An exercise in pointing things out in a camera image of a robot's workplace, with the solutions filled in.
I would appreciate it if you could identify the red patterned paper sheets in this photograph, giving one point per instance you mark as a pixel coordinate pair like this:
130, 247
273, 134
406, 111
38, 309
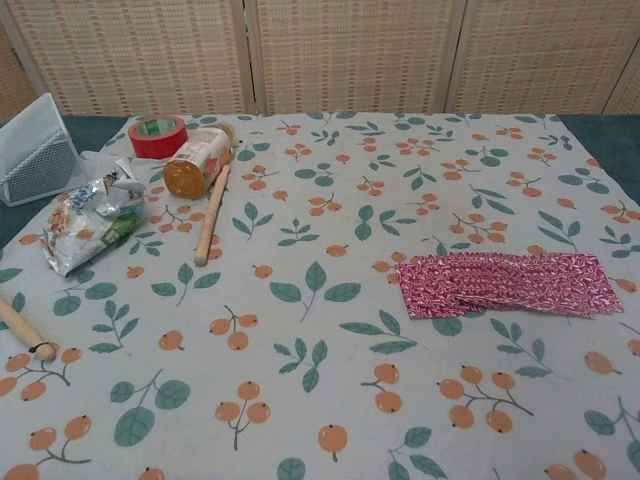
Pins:
505, 292

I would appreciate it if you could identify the fruit and leaf print tablecloth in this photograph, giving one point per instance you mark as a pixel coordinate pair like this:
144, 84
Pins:
320, 350

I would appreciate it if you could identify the long thin wooden stick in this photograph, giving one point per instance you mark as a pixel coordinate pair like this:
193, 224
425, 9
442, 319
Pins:
212, 215

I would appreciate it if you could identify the plastic jar with orange lid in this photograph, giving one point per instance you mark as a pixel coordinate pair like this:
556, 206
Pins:
197, 162

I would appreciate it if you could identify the woven bamboo folding screen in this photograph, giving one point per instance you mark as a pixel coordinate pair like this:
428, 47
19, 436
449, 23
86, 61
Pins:
320, 55

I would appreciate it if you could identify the red tape roll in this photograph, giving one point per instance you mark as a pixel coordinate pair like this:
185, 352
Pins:
156, 136

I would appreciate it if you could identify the crumpled silver snack bag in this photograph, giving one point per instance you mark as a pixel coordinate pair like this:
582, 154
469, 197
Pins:
92, 215

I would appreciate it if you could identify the white mesh metal holder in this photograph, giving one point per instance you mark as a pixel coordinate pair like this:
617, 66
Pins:
35, 160

